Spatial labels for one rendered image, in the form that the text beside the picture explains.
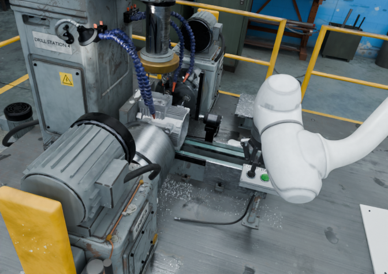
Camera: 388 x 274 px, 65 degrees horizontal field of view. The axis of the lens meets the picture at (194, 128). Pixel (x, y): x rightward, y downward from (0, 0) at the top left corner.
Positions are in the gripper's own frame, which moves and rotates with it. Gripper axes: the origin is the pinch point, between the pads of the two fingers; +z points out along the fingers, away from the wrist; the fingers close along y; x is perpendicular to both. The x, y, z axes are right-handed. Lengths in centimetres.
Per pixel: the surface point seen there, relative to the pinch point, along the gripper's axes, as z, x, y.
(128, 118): 8, -10, 52
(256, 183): 8.0, 3.0, -2.6
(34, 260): -22, 48, 44
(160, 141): 0.6, -0.3, 33.8
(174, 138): 17.7, -12.3, 33.5
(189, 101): 28, -40, 35
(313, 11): 235, -435, -64
